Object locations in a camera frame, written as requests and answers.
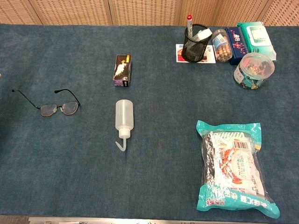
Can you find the black mesh pen holder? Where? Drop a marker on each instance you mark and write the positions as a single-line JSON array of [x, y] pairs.
[[194, 52]]

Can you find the blue felt table cloth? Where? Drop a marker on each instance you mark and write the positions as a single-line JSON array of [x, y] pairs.
[[163, 105]]

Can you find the green wet wipes pack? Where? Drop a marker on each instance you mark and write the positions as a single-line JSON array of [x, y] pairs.
[[259, 37]]

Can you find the small black printed box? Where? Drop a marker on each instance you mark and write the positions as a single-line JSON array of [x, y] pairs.
[[122, 70]]

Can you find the silver metal rail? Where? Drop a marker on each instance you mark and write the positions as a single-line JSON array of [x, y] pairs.
[[140, 221]]

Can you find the dark blue printed box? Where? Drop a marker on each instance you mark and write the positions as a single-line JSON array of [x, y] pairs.
[[237, 44]]

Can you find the clear jar of brown sticks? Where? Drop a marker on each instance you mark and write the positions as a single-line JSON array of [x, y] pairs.
[[222, 46]]

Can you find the woven rattan folding screen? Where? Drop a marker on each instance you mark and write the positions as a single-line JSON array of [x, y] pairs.
[[144, 11]]

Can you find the grey marker with red cap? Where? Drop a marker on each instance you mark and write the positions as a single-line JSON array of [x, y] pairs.
[[189, 22]]

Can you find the clear round jar of clips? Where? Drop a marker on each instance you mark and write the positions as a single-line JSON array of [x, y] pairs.
[[254, 67]]

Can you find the translucent plastic squeeze bottle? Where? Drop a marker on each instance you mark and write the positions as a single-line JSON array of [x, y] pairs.
[[124, 114]]

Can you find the teal noodle package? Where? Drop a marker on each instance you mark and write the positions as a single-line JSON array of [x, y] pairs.
[[233, 168]]

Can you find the white picture card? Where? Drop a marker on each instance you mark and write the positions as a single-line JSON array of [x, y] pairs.
[[178, 56]]

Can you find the white eraser block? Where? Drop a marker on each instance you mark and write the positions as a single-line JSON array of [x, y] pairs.
[[203, 34]]

